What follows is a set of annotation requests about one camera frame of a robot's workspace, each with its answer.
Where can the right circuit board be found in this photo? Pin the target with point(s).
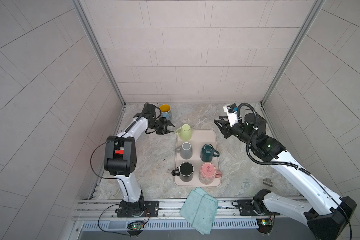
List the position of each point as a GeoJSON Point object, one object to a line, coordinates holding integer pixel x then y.
{"type": "Point", "coordinates": [265, 226]}

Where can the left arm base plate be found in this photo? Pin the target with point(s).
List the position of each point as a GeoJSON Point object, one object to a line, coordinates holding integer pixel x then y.
{"type": "Point", "coordinates": [137, 209]}

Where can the black mug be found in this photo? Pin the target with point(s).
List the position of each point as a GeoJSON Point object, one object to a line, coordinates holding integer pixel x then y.
{"type": "Point", "coordinates": [185, 172]}

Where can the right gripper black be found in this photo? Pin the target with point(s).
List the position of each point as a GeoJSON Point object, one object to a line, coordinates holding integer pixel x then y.
{"type": "Point", "coordinates": [226, 129]}

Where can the pink glass mug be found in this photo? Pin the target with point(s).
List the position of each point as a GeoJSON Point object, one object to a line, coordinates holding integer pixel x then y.
{"type": "Point", "coordinates": [209, 172]}

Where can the light green mug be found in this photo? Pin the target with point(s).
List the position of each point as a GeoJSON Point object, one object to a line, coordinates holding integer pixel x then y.
{"type": "Point", "coordinates": [184, 132]}

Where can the circuit board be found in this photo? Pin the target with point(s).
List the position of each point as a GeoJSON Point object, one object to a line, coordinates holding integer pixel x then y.
{"type": "Point", "coordinates": [135, 228]}
{"type": "Point", "coordinates": [265, 226]}

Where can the dark green mug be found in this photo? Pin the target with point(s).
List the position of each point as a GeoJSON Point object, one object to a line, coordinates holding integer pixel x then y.
{"type": "Point", "coordinates": [208, 153]}

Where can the light blue butterfly mug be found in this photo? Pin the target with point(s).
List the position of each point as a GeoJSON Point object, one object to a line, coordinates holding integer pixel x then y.
{"type": "Point", "coordinates": [166, 111]}

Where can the aluminium mounting rail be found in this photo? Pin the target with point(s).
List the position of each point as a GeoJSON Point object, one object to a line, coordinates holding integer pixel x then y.
{"type": "Point", "coordinates": [168, 209]}

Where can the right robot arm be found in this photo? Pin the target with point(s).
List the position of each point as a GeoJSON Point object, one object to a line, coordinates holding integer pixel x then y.
{"type": "Point", "coordinates": [324, 212]}

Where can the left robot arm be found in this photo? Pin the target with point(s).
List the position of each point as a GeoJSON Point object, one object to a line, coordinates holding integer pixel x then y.
{"type": "Point", "coordinates": [121, 158]}

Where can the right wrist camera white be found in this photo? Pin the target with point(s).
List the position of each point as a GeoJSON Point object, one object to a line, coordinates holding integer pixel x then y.
{"type": "Point", "coordinates": [232, 114]}

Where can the left circuit board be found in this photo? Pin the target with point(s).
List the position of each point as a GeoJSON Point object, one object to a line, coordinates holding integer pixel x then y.
{"type": "Point", "coordinates": [135, 228]}

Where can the small metal fitting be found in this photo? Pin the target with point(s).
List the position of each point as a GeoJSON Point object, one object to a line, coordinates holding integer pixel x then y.
{"type": "Point", "coordinates": [268, 182]}

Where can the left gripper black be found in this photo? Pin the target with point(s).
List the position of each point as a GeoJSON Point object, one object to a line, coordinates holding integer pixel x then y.
{"type": "Point", "coordinates": [163, 121]}

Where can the teal cloth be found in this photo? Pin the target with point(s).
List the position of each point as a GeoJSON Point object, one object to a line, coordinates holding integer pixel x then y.
{"type": "Point", "coordinates": [200, 210]}

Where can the beige tray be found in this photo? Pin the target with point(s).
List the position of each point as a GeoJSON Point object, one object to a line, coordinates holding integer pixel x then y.
{"type": "Point", "coordinates": [198, 140]}

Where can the grey mug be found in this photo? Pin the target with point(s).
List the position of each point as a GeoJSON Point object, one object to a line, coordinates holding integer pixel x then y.
{"type": "Point", "coordinates": [185, 150]}

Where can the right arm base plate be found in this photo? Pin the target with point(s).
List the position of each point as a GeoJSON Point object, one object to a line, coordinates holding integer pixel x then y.
{"type": "Point", "coordinates": [246, 208]}

